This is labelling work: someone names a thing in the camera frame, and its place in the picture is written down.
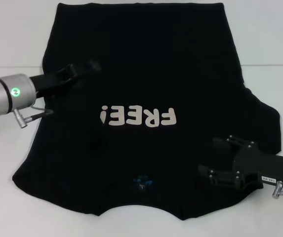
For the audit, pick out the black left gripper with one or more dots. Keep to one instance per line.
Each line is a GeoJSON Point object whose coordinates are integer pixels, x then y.
{"type": "Point", "coordinates": [50, 80]}

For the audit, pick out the black t-shirt with FREE print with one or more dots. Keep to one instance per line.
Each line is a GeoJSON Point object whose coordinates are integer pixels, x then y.
{"type": "Point", "coordinates": [141, 74]}

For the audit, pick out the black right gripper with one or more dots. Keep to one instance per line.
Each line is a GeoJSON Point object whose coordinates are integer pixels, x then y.
{"type": "Point", "coordinates": [274, 170]}

